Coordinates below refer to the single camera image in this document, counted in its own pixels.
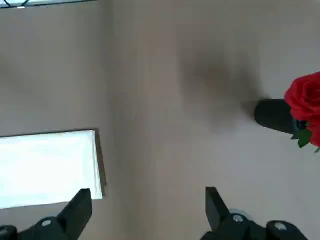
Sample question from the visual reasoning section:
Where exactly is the black cylindrical vase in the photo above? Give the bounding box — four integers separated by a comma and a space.
254, 98, 301, 135

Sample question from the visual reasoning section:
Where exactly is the red artificial rose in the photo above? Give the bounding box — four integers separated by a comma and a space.
284, 71, 320, 153

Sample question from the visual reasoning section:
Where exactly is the cream tablecloth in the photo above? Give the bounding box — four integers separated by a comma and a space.
0, 129, 104, 210

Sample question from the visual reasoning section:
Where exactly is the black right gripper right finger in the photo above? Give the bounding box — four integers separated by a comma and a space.
199, 186, 310, 240

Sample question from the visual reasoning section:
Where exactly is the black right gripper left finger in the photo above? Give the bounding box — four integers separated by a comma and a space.
0, 188, 93, 240

